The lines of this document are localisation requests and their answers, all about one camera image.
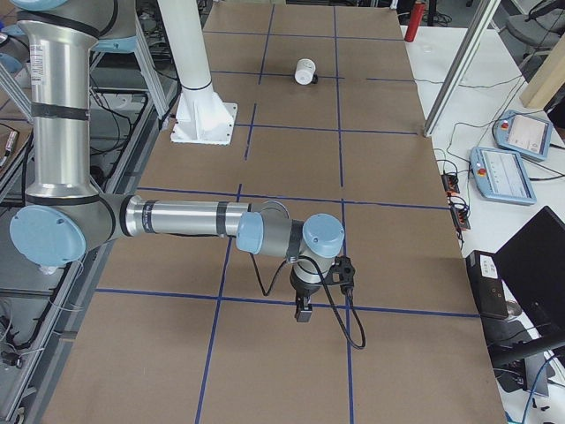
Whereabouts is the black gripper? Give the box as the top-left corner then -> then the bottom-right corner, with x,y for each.
290,271 -> 321,323

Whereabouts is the white smiley face mug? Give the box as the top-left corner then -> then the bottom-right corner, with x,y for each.
294,58 -> 318,86

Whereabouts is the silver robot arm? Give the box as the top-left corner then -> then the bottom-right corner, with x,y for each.
10,1 -> 353,322

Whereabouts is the black power strip right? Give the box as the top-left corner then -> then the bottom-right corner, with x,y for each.
450,205 -> 471,231

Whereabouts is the black power strip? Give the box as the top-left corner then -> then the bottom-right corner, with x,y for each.
441,173 -> 460,195
450,205 -> 471,231

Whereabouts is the black box with label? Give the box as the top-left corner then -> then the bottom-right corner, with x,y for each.
465,250 -> 509,320

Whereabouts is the black power strip left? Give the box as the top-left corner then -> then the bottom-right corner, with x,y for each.
441,173 -> 460,195

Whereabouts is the black laptop computer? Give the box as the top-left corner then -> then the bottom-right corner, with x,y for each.
489,205 -> 565,367

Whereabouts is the blue teach pendant near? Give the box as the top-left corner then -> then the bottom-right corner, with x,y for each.
470,147 -> 537,206

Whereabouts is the blue teach pendant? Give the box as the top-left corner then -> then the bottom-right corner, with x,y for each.
493,110 -> 554,162
470,147 -> 537,206

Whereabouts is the blue teach pendant far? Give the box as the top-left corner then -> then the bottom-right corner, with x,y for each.
493,110 -> 554,162

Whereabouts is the red cylinder can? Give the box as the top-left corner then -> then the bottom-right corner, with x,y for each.
404,1 -> 426,42

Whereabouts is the wooden beam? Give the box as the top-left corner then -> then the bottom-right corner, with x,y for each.
520,36 -> 565,110

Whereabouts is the black camera cable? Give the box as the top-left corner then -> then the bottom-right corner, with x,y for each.
249,252 -> 367,352

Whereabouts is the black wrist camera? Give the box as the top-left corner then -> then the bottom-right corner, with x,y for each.
325,255 -> 356,295

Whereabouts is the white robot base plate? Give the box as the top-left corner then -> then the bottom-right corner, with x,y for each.
170,98 -> 237,146

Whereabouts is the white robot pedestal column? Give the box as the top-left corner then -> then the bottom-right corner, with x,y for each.
158,0 -> 215,110

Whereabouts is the grey aluminium frame post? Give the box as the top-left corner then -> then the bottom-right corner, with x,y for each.
423,0 -> 501,137

